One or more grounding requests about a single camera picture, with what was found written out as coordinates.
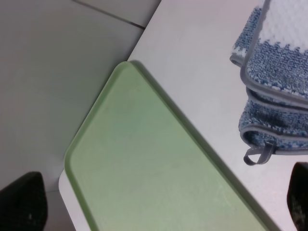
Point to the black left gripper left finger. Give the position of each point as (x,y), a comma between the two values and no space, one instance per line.
(23,204)

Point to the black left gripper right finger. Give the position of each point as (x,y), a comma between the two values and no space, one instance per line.
(297,196)

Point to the blue white striped towel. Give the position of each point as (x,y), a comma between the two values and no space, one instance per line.
(272,53)

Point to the light green plastic tray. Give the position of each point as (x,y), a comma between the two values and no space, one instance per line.
(136,165)

